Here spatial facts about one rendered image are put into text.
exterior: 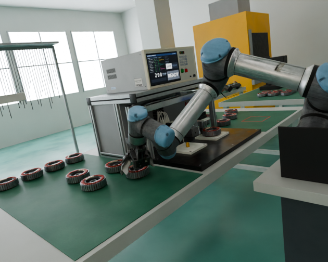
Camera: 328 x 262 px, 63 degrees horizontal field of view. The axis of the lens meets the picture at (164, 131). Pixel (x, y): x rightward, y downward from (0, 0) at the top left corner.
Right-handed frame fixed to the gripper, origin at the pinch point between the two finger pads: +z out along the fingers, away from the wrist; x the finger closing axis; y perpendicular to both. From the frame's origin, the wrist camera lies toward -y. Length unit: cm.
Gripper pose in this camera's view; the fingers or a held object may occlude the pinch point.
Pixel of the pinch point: (136, 169)
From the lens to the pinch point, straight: 125.5
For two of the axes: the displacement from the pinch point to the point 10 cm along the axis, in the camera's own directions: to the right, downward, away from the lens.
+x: 9.1, -2.2, 3.4
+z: -0.5, 7.6, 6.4
